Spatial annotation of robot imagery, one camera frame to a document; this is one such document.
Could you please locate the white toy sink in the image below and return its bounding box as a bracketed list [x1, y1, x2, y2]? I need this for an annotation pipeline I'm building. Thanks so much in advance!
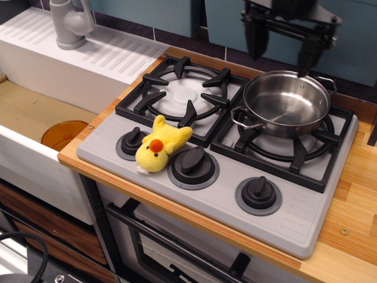
[1, 8, 167, 225]

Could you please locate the small left black knob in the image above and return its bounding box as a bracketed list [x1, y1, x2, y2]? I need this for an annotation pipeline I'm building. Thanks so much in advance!
[115, 127, 148, 162]

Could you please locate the stainless steel pot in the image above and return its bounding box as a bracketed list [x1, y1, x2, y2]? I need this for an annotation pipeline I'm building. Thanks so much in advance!
[230, 71, 338, 139]

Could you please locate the grey toy faucet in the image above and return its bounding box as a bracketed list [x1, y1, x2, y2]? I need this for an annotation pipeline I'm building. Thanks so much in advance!
[49, 0, 95, 50]

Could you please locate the black burner grate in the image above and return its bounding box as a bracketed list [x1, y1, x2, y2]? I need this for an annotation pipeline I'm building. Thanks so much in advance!
[210, 106, 358, 193]
[115, 56, 248, 147]

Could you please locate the large middle black knob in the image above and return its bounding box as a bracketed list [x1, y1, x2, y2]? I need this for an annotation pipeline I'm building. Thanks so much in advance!
[167, 146, 220, 190]

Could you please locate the black right burner grate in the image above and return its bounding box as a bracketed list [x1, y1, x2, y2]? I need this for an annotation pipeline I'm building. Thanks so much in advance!
[210, 106, 358, 193]

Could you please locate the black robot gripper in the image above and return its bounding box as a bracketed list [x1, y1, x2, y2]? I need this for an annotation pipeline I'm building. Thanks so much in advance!
[242, 1, 343, 77]

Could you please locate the yellow stuffed duck toy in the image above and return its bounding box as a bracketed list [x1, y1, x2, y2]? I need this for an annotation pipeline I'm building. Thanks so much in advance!
[135, 115, 193, 175]

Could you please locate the grey toy stove top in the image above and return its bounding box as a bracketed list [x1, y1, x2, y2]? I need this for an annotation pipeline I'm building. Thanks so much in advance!
[76, 55, 359, 260]

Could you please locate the black braided cable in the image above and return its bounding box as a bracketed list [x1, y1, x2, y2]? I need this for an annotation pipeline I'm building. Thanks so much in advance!
[0, 231, 49, 283]

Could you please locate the wooden drawer front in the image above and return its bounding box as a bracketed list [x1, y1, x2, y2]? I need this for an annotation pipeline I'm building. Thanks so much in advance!
[1, 180, 115, 282]

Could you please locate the right black stove knob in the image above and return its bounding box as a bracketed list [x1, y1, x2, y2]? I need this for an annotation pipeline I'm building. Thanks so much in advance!
[235, 176, 283, 216]

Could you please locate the black left burner grate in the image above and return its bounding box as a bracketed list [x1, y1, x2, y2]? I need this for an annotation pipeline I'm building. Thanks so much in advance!
[115, 56, 248, 147]

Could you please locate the black oven door handle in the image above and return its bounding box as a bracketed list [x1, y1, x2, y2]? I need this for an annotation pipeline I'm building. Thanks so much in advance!
[106, 199, 250, 282]

